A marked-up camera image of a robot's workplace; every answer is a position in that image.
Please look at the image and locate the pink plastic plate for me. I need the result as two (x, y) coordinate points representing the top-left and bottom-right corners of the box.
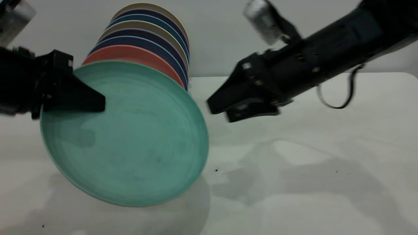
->
(82, 45), (185, 89)

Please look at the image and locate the beige plastic plate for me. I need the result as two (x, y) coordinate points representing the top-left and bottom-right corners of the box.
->
(111, 3), (190, 43)
(98, 21), (190, 67)

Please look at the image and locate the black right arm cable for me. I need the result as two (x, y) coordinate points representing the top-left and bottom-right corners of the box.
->
(316, 64), (365, 109)

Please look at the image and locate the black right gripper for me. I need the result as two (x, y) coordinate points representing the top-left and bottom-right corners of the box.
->
(207, 40), (323, 123)

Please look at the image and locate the dark blue plastic plate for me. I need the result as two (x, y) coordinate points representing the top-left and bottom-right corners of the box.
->
(88, 36), (189, 91)

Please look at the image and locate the green plastic plate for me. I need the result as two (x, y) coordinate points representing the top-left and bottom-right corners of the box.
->
(40, 61), (209, 207)

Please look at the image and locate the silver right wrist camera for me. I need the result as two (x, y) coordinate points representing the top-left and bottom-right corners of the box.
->
(243, 0), (303, 46)

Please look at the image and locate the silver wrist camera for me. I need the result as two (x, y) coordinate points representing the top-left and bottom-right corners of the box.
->
(0, 0), (37, 47)
(243, 0), (303, 46)

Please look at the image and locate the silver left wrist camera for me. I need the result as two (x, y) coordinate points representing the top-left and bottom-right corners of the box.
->
(0, 0), (37, 47)

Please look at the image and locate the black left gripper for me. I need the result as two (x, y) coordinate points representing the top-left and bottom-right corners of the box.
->
(31, 50), (106, 120)

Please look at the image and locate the teal blue plastic plate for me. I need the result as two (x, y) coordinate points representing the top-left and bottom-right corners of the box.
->
(106, 14), (190, 61)

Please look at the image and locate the dark purple plastic plate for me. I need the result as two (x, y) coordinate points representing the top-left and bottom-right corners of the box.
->
(97, 29), (189, 77)
(111, 9), (190, 49)

